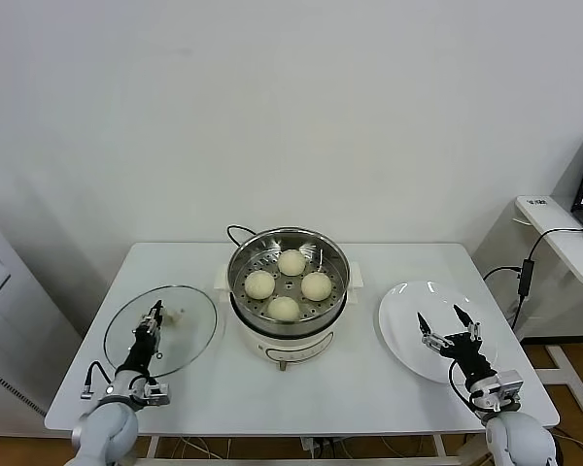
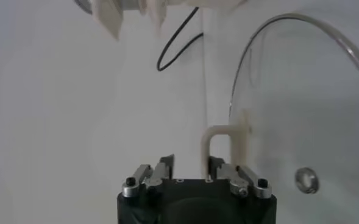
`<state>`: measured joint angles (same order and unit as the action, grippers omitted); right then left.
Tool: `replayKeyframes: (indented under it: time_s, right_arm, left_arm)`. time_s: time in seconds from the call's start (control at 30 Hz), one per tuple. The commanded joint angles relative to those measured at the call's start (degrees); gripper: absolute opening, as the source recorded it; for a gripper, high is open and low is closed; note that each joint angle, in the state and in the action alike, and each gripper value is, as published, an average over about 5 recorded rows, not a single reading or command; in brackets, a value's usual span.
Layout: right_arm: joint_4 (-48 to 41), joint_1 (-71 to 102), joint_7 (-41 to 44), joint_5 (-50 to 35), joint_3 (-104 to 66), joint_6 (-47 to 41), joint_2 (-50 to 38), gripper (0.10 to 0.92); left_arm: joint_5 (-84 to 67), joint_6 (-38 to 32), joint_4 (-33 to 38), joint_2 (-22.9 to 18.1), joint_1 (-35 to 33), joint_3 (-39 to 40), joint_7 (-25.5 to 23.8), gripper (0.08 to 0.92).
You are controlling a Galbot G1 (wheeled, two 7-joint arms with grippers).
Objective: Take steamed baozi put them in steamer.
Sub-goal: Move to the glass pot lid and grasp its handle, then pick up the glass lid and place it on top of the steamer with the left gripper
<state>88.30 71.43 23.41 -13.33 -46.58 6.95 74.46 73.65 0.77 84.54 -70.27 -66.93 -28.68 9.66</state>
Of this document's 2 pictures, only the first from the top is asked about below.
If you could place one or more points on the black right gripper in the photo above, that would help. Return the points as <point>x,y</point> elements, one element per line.
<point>471,356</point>

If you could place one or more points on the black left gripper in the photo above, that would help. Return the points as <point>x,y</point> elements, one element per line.
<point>143,352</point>

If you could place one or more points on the round glass pot lid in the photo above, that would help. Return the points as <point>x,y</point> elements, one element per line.
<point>184,349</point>

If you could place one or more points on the white steamed baozi bun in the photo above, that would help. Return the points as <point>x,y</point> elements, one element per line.
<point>291,262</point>
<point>317,286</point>
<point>283,309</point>
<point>259,285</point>

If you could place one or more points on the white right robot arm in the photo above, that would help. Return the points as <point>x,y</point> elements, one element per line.
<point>520,437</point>

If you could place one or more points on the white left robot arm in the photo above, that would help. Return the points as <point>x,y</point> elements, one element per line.
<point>107,427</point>

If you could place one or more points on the perforated steel steamer basket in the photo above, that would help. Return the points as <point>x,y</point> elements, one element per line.
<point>335,262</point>

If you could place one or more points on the large white round plate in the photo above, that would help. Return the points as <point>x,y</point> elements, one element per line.
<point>403,335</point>

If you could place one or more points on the grey metal cabinet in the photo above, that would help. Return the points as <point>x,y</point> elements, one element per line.
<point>10,315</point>

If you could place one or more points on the cream electric cooking pot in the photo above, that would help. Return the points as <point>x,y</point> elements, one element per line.
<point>291,344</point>

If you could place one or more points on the white power strip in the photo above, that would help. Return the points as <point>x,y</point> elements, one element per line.
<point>316,446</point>

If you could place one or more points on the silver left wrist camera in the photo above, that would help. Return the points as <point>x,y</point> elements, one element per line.
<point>156,393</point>

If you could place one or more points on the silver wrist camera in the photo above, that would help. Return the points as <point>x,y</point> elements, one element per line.
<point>156,393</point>
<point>505,386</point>

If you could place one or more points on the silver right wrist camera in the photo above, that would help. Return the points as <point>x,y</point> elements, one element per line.
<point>505,386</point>

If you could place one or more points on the white table leg frame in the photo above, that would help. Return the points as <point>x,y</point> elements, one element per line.
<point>441,445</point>

